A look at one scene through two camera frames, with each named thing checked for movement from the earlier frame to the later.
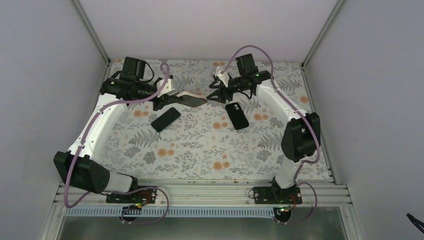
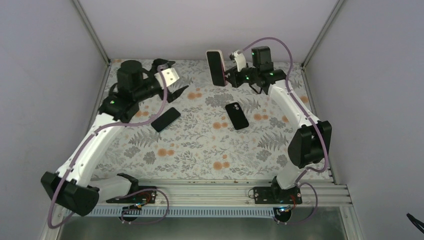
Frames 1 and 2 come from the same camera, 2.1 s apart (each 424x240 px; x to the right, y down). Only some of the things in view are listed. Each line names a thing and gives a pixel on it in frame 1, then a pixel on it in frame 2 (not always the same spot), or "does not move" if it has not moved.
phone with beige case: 190,99 to 216,63
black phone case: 237,115 does not move
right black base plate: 276,195 does not move
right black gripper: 222,92 to 234,80
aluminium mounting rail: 210,194 does not move
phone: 164,121 does not move
